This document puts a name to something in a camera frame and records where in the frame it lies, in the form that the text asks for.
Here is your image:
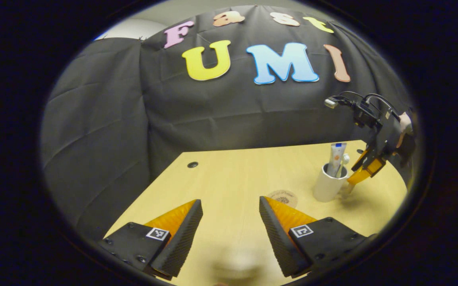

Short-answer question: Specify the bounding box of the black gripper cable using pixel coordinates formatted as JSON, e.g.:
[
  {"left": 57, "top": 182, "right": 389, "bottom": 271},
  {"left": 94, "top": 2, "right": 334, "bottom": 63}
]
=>
[{"left": 338, "top": 91, "right": 398, "bottom": 116}]

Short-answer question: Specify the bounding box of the light wooden desktop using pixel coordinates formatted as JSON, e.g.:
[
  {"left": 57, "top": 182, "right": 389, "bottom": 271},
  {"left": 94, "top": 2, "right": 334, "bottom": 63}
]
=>
[{"left": 104, "top": 139, "right": 408, "bottom": 286}]

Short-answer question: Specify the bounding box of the black backdrop cloth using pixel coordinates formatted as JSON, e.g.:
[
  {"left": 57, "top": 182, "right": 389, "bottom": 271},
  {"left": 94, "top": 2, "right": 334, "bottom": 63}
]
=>
[{"left": 40, "top": 5, "right": 414, "bottom": 241}]

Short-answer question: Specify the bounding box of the white cup with wooden handle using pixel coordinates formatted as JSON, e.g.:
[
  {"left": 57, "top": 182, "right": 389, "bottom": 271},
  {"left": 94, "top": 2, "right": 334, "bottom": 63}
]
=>
[{"left": 313, "top": 161, "right": 357, "bottom": 203}]

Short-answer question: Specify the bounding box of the white toothpaste tube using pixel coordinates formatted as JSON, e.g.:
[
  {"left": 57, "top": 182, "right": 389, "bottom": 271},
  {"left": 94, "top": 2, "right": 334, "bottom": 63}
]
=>
[{"left": 326, "top": 142, "right": 347, "bottom": 178}]

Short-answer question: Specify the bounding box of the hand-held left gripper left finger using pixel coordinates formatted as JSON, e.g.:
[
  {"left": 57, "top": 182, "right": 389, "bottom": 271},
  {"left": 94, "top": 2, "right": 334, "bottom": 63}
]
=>
[{"left": 98, "top": 199, "right": 204, "bottom": 280}]

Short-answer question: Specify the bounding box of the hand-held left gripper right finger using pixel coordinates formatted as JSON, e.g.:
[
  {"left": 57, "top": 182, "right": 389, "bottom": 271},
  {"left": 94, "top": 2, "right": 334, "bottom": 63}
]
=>
[{"left": 258, "top": 196, "right": 373, "bottom": 278}]

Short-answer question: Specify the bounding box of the round cork coaster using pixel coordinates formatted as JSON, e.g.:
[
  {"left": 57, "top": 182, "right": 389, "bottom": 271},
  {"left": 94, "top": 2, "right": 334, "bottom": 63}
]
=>
[{"left": 267, "top": 189, "right": 298, "bottom": 208}]

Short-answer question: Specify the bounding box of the white toothbrush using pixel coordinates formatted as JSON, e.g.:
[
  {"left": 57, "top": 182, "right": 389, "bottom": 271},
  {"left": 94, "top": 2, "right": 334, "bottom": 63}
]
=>
[{"left": 336, "top": 154, "right": 351, "bottom": 178}]

